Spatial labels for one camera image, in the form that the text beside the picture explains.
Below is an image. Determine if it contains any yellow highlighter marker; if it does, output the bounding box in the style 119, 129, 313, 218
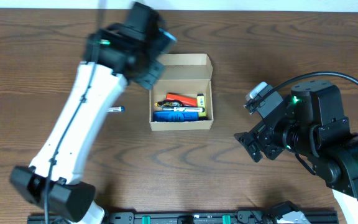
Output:
196, 93, 207, 120

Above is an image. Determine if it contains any cardboard box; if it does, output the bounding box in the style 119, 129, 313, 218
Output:
149, 54, 214, 131

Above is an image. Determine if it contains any red stapler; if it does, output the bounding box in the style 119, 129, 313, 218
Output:
166, 93, 197, 107

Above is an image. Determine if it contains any black cap whiteboard marker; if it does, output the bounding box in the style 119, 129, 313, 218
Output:
162, 107, 205, 113

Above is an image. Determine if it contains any black tape dispenser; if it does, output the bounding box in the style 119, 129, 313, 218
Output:
155, 100, 183, 110

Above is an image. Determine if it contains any blue whiteboard marker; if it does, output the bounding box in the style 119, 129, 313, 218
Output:
107, 106, 125, 113

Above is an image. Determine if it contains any blue plastic holder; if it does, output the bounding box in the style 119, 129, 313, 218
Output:
153, 111, 198, 122

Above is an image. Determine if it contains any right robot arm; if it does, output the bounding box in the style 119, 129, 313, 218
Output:
234, 80, 358, 223

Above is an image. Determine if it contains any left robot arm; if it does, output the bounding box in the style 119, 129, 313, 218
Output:
9, 2, 176, 223

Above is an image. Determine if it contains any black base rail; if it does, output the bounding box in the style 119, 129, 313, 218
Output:
25, 210, 339, 224

